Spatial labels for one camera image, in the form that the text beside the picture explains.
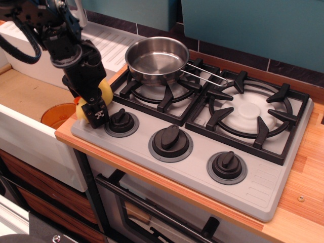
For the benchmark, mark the black burner grate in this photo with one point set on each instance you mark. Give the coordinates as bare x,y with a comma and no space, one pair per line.
251,115
173,103

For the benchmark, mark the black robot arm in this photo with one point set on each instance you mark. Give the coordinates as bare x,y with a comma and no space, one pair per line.
50,26

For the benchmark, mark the teal right wall cabinet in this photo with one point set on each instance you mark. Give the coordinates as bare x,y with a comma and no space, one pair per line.
286,31

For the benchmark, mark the black right stove knob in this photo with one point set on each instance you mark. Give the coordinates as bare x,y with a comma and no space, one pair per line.
227,168

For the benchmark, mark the black left burner grate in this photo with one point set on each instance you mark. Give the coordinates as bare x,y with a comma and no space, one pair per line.
173,103

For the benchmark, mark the black oven door handle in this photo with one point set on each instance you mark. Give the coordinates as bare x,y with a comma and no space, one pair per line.
112,184

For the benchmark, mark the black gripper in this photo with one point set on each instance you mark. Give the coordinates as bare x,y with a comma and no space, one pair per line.
84,71

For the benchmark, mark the white toy sink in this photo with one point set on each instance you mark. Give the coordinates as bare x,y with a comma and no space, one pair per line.
27,91

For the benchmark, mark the yellow stuffed duck toy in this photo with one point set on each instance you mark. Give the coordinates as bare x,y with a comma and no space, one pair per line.
107,96

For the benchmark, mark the black middle stove knob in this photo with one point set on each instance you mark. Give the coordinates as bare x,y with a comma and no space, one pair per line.
170,145

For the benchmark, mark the grey toy stove top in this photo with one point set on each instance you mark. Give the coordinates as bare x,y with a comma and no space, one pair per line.
257,195

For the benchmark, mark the black right burner grate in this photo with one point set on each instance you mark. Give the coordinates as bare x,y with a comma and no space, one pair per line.
251,115

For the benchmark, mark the toy oven door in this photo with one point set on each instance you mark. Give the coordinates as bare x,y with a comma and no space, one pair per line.
140,226

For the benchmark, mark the stainless steel pan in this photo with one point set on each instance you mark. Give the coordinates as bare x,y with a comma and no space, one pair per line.
159,61

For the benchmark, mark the black left stove knob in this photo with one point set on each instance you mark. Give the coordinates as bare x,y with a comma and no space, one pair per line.
122,124

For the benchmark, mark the black stove knob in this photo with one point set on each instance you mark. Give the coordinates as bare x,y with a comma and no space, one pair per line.
122,124
227,168
170,145

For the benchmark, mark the orange plastic bowl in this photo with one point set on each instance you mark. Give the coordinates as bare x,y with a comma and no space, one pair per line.
57,115

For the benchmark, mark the wooden drawer front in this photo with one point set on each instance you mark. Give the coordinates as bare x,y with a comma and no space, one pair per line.
63,206

